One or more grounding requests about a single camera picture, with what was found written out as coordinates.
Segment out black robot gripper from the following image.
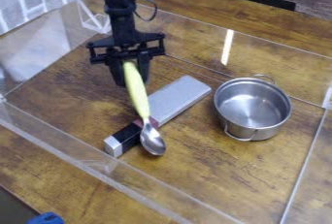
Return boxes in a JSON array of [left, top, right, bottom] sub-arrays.
[[87, 9, 166, 86]]

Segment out grey toy cleaver knife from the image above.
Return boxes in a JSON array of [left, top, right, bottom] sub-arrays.
[[103, 76, 212, 157]]

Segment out yellow handled metal spoon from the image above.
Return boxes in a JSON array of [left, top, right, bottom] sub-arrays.
[[123, 61, 166, 156]]

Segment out small steel pot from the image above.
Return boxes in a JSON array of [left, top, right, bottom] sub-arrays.
[[215, 74, 292, 142]]

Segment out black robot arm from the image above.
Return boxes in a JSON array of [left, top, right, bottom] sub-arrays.
[[87, 0, 165, 86]]

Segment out blue object at bottom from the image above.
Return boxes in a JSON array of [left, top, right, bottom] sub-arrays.
[[26, 212, 65, 224]]

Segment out clear acrylic enclosure panels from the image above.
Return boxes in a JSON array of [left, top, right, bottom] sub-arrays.
[[0, 6, 332, 224]]

